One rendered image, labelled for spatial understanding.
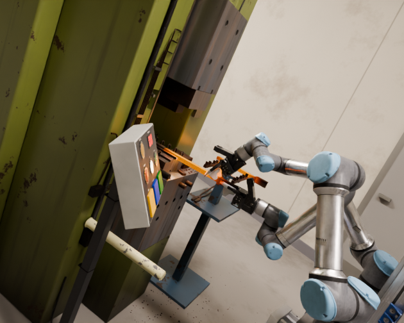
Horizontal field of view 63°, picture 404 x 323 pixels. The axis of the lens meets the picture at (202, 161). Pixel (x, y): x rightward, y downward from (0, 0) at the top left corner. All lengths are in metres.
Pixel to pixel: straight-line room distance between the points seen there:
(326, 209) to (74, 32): 1.22
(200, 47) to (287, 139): 2.83
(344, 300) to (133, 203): 0.70
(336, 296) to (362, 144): 2.94
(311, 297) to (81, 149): 1.06
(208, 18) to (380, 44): 2.83
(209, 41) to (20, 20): 0.79
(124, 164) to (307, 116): 3.34
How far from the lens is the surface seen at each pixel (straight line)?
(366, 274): 1.74
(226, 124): 4.66
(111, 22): 1.47
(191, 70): 1.54
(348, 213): 1.68
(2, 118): 1.72
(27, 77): 1.65
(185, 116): 1.97
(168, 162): 1.66
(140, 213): 1.06
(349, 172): 1.21
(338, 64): 4.19
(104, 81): 1.44
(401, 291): 1.46
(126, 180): 1.03
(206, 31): 1.54
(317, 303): 1.13
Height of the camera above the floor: 1.47
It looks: 15 degrees down
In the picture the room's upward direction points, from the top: 24 degrees clockwise
